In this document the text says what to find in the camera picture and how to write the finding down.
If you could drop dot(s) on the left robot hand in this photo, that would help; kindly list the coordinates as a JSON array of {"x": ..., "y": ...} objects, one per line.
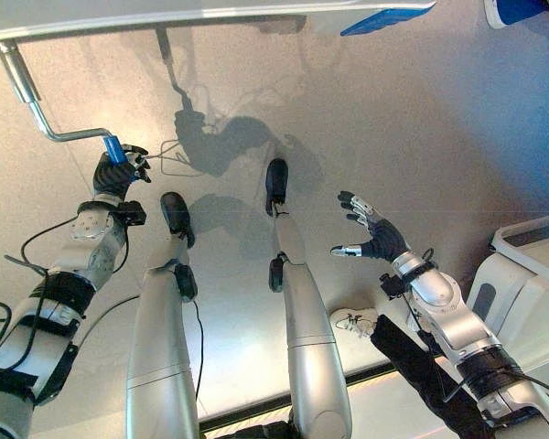
[{"x": 112, "y": 176}]

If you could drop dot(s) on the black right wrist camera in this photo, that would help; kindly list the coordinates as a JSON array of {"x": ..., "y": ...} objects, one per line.
[{"x": 391, "y": 285}]

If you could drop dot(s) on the silver crank with blue grip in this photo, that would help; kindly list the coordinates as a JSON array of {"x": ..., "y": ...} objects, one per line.
[{"x": 32, "y": 98}]

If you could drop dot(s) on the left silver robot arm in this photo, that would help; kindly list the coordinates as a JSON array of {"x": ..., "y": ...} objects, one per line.
[{"x": 50, "y": 311}]

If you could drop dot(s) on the left silver robot leg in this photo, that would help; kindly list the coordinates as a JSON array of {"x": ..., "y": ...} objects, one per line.
[{"x": 158, "y": 338}]

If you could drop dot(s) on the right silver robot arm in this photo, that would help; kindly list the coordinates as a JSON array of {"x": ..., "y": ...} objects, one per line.
[{"x": 457, "y": 320}]

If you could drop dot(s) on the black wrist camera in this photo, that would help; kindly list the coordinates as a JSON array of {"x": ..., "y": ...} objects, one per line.
[
  {"x": 391, "y": 285},
  {"x": 132, "y": 213}
]

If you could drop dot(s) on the person's white shoe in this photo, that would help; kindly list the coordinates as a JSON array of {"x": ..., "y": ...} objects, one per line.
[{"x": 354, "y": 320}]

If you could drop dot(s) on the blue bed pedal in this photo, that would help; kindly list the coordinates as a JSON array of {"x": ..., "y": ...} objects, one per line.
[{"x": 379, "y": 20}]

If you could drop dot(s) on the silver robot leg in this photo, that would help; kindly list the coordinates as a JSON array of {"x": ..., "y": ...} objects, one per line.
[
  {"x": 158, "y": 338},
  {"x": 308, "y": 329}
]

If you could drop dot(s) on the white hospital bed footboard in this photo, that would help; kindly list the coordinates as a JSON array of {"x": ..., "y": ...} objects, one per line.
[{"x": 164, "y": 16}]

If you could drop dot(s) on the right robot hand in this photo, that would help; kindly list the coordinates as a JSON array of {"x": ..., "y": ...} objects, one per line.
[{"x": 386, "y": 238}]

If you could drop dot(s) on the white and blue object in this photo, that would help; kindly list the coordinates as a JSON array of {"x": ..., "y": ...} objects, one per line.
[{"x": 517, "y": 13}]

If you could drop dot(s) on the person's leg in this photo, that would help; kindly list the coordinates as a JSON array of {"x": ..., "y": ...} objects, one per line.
[{"x": 421, "y": 379}]

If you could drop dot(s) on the white bedside equipment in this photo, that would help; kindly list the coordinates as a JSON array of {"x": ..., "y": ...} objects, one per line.
[{"x": 517, "y": 292}]

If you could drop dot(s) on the right silver robot leg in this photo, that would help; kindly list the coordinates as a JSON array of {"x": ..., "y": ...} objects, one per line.
[{"x": 308, "y": 329}]

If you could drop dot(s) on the folded dark bed crank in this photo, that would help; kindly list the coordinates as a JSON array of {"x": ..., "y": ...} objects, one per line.
[{"x": 174, "y": 73}]

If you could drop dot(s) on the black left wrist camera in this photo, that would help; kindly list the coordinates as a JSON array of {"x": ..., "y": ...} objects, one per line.
[{"x": 132, "y": 213}]

